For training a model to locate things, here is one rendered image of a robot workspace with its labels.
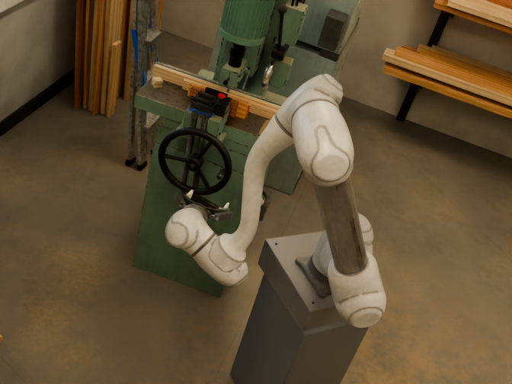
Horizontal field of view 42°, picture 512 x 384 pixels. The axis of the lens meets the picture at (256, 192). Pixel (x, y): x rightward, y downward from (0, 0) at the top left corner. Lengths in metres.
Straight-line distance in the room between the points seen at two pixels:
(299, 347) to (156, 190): 0.97
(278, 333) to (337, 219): 0.73
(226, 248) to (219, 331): 1.05
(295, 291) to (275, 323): 0.21
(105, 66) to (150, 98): 1.41
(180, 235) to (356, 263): 0.52
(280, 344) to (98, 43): 2.18
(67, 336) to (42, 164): 1.16
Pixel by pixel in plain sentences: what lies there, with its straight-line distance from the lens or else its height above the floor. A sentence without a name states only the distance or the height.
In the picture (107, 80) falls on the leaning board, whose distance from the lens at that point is 4.07.
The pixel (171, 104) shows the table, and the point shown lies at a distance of 2.63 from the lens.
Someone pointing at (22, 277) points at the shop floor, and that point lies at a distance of 3.10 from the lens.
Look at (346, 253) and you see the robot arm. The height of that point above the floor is 1.05.
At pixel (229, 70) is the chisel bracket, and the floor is 1.07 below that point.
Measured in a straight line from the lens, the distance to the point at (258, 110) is 2.69.
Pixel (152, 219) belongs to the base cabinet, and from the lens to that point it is 2.95.
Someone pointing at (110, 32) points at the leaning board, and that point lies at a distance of 3.94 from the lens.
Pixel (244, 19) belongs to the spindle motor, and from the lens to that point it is 2.48.
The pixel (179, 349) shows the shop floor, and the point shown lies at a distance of 2.89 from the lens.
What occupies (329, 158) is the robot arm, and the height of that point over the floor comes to 1.41.
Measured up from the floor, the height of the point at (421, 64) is 0.62.
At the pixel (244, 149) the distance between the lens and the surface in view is 2.61.
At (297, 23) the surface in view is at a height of 1.25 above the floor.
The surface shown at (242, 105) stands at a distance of 2.62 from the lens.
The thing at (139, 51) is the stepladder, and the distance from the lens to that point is 3.43.
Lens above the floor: 2.24
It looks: 36 degrees down
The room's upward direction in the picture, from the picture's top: 17 degrees clockwise
